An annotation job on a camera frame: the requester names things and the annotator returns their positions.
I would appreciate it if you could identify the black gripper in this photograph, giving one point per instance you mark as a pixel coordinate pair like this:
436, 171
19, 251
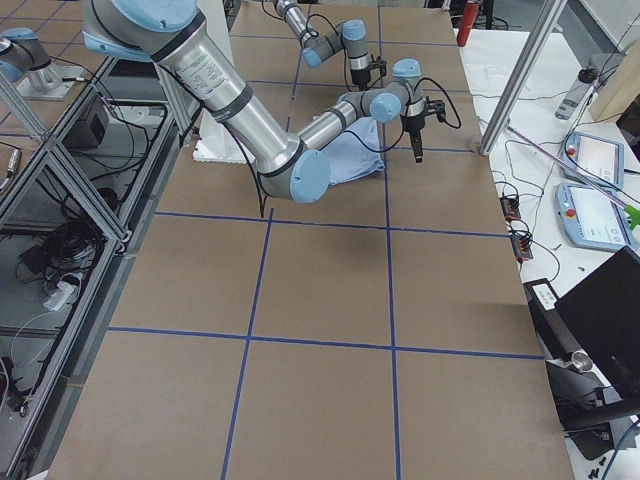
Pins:
414, 124
359, 77

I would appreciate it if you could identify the light blue t-shirt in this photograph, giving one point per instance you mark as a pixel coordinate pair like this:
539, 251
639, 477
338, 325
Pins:
356, 155

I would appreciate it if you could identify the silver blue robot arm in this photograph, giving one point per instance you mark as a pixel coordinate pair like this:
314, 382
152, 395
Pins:
320, 40
173, 35

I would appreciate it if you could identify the orange black connector board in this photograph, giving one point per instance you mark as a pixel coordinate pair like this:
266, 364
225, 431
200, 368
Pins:
510, 207

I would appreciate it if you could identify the red cylinder bottle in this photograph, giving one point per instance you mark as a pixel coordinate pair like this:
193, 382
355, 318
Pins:
467, 22

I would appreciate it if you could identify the upper teach pendant tablet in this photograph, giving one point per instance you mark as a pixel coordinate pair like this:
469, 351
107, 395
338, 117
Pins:
602, 159

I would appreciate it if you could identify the teach pendant tablet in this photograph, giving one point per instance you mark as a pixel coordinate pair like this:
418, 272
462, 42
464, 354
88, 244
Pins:
602, 159
590, 220

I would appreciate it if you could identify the lower teach pendant tablet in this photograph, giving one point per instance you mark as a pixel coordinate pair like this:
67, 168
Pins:
590, 220

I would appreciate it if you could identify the reacher grabber stick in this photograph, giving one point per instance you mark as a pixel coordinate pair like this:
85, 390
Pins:
630, 210

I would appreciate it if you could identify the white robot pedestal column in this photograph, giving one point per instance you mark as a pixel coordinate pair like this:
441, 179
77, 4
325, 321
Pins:
215, 144

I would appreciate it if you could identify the aluminium frame post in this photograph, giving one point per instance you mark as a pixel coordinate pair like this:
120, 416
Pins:
529, 55

